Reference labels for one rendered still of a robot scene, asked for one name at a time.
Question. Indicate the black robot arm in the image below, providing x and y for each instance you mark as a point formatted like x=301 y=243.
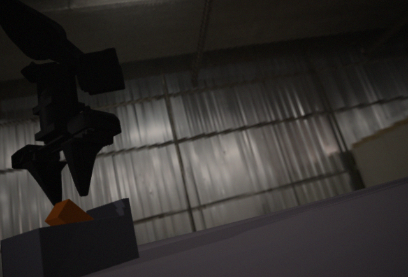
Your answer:
x=41 y=38

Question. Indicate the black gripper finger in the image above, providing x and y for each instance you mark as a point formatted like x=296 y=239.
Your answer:
x=48 y=174
x=80 y=155

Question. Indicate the orange l-shaped part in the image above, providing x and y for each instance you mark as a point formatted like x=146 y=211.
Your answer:
x=66 y=212

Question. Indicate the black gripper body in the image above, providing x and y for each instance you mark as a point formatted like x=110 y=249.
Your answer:
x=60 y=121

